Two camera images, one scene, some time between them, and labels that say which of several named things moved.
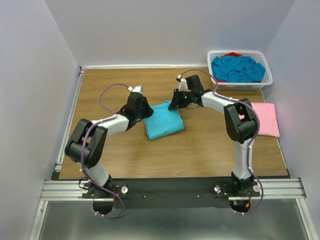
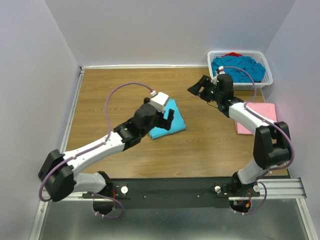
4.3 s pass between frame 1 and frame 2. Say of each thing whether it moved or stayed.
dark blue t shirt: stayed
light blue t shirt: stayed
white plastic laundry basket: stayed
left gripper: moved
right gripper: moved
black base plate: stayed
